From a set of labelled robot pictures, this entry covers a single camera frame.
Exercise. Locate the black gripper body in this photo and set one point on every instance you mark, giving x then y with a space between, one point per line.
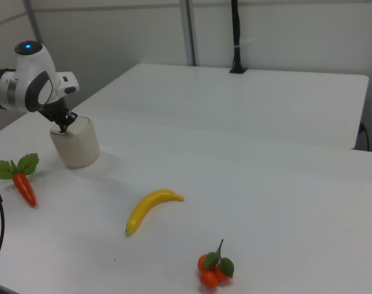
54 110

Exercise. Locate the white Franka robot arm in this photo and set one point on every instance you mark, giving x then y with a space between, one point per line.
29 82

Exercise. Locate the orange toy carrot green leaves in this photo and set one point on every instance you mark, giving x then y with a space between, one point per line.
24 185

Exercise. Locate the grey aluminium wall post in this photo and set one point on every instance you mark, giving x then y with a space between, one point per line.
190 30

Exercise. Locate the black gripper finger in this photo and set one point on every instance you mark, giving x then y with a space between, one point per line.
60 124
71 119

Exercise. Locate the yellow toy banana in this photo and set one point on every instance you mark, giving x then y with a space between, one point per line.
147 206

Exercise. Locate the toy orange cluster with leaves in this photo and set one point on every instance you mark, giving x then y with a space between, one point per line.
209 277

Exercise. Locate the black pole with clamp base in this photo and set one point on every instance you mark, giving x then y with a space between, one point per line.
236 30

